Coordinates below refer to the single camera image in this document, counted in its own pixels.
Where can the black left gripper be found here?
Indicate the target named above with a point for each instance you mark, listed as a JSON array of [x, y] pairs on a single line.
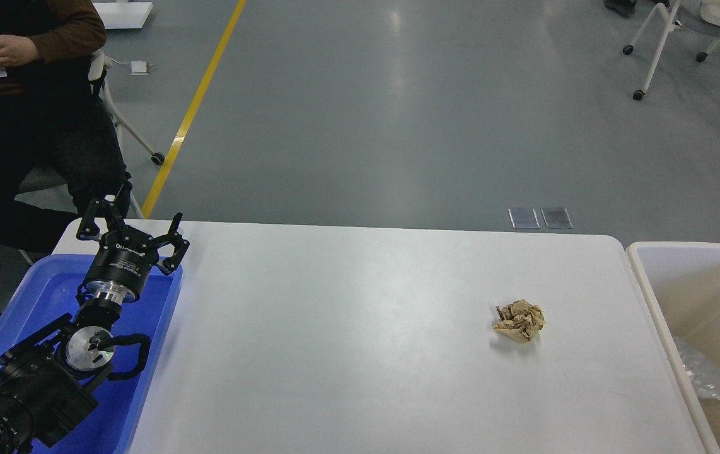
[[124, 260]]

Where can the silver foil bag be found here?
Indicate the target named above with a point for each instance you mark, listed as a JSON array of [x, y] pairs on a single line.
[[703, 374]]

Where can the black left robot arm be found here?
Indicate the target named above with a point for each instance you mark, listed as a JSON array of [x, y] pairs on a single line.
[[47, 379]]

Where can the person's left hand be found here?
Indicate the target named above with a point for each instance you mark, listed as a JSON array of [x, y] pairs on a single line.
[[16, 51]]

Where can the white office chair left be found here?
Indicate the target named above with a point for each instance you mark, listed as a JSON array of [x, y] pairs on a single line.
[[42, 177]]

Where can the seated person dark clothes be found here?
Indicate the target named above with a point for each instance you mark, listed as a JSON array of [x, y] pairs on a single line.
[[84, 151]]

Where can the white power adapter on floor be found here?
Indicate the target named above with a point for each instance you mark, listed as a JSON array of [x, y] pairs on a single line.
[[139, 68]]

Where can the white box on floor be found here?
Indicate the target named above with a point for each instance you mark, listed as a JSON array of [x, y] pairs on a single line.
[[124, 15]]

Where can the left metal floor plate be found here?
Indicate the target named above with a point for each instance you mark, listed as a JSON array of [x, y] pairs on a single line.
[[524, 218]]

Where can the metal floor plate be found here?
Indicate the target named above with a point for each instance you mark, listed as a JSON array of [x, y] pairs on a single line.
[[524, 218], [557, 218]]

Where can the crumpled brown paper ball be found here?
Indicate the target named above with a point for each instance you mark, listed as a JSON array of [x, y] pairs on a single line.
[[520, 321]]

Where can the right metal floor plate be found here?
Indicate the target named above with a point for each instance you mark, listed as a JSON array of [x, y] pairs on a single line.
[[557, 218]]

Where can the person's black shoes far right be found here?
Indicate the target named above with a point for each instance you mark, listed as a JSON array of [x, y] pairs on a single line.
[[624, 8]]

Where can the beige plastic bin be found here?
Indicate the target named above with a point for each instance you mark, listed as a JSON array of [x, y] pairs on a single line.
[[680, 282]]

